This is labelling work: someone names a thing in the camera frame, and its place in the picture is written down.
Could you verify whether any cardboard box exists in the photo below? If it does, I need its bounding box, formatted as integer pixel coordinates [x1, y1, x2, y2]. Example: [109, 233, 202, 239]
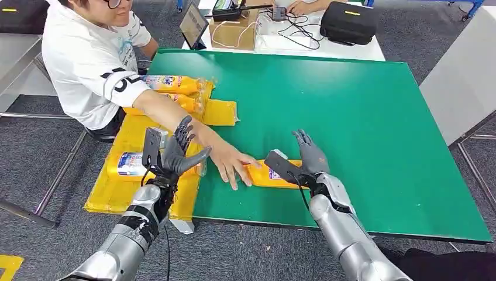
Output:
[208, 8, 259, 51]

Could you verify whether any black bag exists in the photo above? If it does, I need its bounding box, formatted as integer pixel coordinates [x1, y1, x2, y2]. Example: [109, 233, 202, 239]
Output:
[0, 0, 50, 35]

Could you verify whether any orange drink bottle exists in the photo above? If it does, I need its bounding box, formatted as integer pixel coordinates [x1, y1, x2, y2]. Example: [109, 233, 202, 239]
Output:
[244, 159, 312, 190]
[123, 92, 203, 116]
[141, 74, 207, 96]
[106, 150, 207, 182]

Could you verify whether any grey table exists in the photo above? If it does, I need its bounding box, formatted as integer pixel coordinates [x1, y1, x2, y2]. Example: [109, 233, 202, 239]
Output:
[419, 4, 496, 146]
[0, 33, 57, 114]

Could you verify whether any person's right hand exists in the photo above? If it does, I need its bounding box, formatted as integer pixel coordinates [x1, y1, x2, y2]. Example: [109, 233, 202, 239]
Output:
[199, 133, 262, 191]

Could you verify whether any black radio device with antenna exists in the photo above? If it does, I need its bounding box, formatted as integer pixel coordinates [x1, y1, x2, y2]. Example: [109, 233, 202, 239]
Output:
[211, 0, 273, 22]

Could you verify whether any person's hand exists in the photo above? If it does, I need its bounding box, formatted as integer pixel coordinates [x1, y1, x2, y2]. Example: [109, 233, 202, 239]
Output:
[285, 0, 324, 16]

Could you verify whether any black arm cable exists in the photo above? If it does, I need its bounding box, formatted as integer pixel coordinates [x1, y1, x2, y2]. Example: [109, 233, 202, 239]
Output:
[163, 224, 172, 281]

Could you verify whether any black carry case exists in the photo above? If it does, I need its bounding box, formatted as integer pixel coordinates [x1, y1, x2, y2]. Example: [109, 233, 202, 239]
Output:
[319, 1, 379, 46]

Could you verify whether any black robot leg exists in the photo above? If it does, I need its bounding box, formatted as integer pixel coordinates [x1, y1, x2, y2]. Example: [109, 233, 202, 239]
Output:
[380, 246, 496, 281]

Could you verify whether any yellow sheet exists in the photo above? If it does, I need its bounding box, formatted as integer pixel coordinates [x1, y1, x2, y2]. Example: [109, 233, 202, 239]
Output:
[84, 79, 238, 222]

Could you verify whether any green table mat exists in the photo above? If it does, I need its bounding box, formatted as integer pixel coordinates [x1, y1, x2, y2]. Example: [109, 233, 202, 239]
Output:
[147, 48, 494, 245]

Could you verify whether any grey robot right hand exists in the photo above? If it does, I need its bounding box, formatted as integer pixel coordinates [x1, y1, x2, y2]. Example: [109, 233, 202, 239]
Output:
[292, 129, 330, 176]

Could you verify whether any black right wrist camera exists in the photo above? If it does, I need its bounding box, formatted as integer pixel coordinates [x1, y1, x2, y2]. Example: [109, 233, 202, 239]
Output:
[264, 149, 305, 186]

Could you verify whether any blue cart base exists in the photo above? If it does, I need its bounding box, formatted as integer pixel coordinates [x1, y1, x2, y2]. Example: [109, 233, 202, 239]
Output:
[449, 0, 486, 22]

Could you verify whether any tablet with stand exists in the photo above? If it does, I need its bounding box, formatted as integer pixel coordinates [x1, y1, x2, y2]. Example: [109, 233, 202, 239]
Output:
[178, 2, 209, 51]

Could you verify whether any clear plastic box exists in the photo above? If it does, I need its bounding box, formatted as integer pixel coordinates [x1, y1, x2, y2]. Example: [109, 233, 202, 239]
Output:
[256, 16, 313, 52]

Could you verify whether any person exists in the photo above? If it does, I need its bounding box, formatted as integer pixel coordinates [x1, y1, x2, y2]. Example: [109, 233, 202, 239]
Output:
[41, 0, 160, 141]

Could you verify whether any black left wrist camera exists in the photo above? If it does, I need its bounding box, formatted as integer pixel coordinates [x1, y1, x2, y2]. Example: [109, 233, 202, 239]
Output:
[141, 126, 170, 169]

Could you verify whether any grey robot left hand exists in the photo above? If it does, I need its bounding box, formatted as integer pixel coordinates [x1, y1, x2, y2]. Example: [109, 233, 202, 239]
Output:
[160, 115, 212, 178]

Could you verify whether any metal table frame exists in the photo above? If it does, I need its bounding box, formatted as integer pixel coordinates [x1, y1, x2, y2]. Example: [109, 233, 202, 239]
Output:
[449, 112, 496, 214]
[0, 112, 88, 229]

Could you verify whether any white cable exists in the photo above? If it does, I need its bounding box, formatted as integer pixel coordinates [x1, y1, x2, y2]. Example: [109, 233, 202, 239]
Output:
[211, 19, 258, 49]

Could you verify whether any white table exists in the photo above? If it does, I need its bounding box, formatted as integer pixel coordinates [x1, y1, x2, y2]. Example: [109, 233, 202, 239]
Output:
[181, 0, 386, 62]

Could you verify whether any yellow floor tape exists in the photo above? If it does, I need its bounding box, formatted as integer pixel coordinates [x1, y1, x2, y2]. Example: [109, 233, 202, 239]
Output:
[0, 255, 25, 281]

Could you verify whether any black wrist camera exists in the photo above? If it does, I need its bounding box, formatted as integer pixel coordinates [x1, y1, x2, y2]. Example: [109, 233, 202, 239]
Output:
[264, 149, 305, 186]
[141, 126, 170, 169]

